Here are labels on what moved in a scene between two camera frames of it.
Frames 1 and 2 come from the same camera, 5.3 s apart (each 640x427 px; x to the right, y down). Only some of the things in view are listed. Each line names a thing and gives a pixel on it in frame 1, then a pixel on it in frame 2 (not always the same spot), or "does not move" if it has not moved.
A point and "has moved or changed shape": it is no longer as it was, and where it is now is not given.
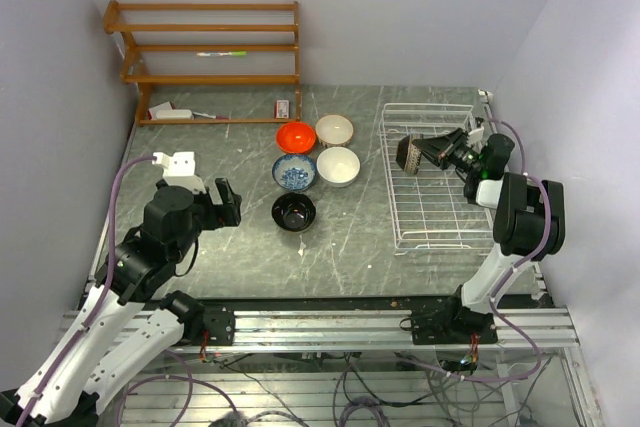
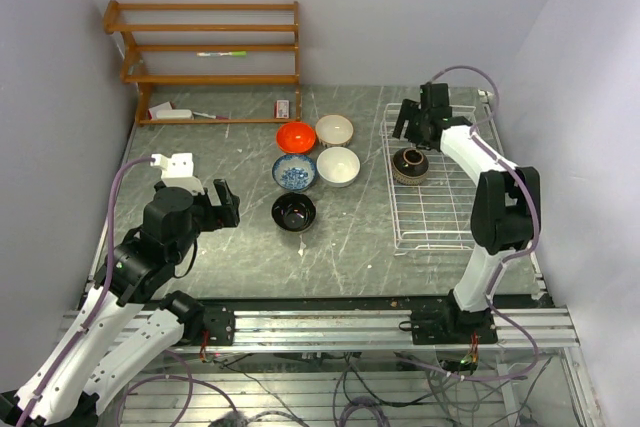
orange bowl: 296,137 does not move
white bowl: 338,166 does not move
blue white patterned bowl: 294,173 does not move
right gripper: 440,150 to 410,111
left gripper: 219,214 does not move
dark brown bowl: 408,155 has moved or changed shape
